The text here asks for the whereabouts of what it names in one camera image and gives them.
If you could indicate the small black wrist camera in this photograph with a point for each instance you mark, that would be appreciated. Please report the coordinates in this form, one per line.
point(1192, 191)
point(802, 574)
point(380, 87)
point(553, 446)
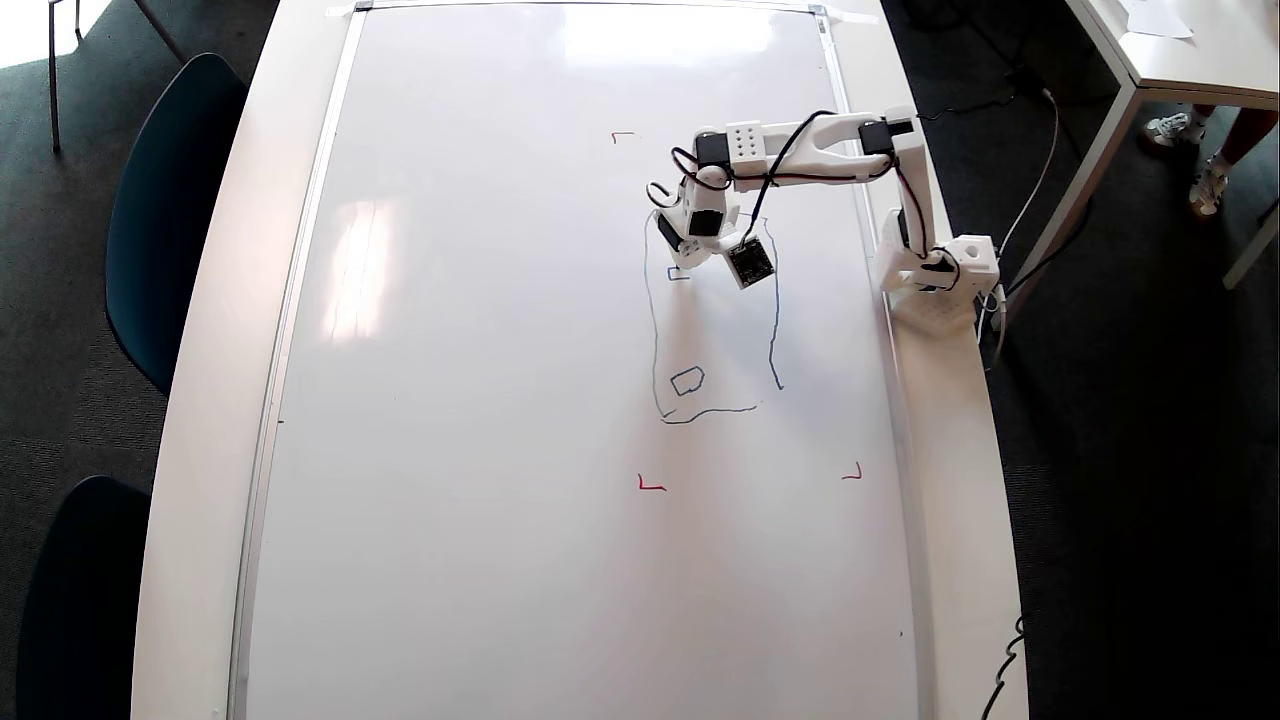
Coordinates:
point(750, 262)

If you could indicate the large white whiteboard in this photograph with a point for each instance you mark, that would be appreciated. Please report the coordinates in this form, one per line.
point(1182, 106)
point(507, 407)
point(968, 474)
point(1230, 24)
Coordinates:
point(480, 400)

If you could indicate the white tape strip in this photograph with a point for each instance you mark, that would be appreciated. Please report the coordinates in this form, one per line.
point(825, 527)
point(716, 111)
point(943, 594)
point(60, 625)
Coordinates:
point(850, 15)

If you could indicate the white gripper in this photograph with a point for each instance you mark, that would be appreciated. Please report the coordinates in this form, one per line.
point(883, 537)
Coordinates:
point(676, 243)

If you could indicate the grey metal furniture leg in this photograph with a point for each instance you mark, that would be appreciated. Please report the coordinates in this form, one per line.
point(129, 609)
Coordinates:
point(54, 80)
point(160, 30)

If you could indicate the white sneaker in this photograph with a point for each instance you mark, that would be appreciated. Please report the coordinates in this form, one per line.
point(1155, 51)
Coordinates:
point(1172, 130)
point(1208, 185)

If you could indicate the white paper sheet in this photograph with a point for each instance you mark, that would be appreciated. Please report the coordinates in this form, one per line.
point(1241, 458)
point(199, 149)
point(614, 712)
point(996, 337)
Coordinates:
point(1155, 18)

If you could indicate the white side table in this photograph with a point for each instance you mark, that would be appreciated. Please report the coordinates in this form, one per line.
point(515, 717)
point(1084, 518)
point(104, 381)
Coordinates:
point(1200, 60)

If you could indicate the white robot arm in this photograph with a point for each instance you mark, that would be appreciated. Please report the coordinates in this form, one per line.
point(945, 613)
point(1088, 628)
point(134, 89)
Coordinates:
point(745, 145)

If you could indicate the dark blue chair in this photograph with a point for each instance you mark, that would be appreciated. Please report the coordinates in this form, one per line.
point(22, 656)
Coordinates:
point(180, 220)
point(85, 600)

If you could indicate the black power adapter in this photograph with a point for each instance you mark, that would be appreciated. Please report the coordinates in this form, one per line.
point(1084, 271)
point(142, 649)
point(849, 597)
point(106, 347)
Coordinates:
point(1027, 80)

